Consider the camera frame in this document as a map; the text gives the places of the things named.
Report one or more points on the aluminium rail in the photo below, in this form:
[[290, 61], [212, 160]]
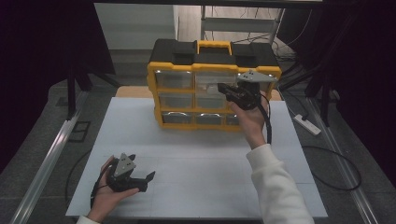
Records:
[[46, 161], [342, 161]]

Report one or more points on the white power strip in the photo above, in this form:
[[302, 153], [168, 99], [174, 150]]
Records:
[[307, 124]]

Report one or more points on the person's left hand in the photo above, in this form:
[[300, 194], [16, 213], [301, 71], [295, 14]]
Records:
[[106, 199]]

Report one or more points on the yellow black organizer cabinet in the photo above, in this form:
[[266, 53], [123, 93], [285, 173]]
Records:
[[186, 53]]

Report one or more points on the group of clear drawers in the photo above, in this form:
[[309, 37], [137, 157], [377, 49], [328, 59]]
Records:
[[174, 80]]

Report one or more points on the black floor hatch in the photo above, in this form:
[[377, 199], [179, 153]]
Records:
[[79, 131]]

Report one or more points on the clear plastic drawer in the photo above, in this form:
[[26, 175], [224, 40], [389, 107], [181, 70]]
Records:
[[207, 79]]

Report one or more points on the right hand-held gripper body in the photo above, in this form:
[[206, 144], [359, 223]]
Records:
[[247, 91]]

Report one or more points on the person's right hand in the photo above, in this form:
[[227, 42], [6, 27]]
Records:
[[252, 124]]

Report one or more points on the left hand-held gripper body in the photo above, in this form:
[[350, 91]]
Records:
[[124, 166]]

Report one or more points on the metal shelf frame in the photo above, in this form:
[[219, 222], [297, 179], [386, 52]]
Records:
[[236, 24]]

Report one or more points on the black curtain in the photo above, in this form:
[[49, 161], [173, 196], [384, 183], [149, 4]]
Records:
[[37, 62], [361, 62]]

